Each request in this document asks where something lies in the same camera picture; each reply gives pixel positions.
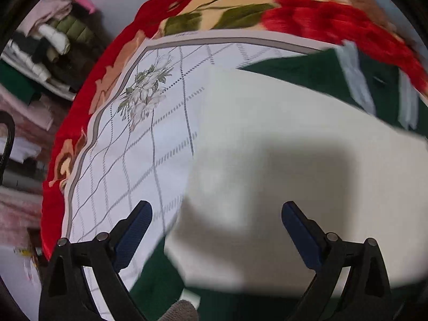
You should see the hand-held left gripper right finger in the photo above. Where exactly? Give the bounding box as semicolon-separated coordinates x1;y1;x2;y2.
281;201;392;321

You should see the red floral blanket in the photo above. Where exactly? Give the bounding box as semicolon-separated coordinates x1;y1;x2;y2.
40;0;428;262

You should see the white checked floral bedsheet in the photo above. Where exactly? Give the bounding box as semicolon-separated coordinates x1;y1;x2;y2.
62;30;323;321

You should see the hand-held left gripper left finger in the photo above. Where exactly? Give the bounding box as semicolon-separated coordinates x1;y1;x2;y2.
38;200;153;321

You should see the pile of mixed clothes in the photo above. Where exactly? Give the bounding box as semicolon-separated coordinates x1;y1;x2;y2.
0;0;109;251

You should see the green and white striped jacket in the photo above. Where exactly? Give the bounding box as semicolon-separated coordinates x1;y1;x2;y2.
130;47;428;321

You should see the black curved cable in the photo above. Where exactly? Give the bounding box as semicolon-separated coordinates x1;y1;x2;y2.
0;110;17;184

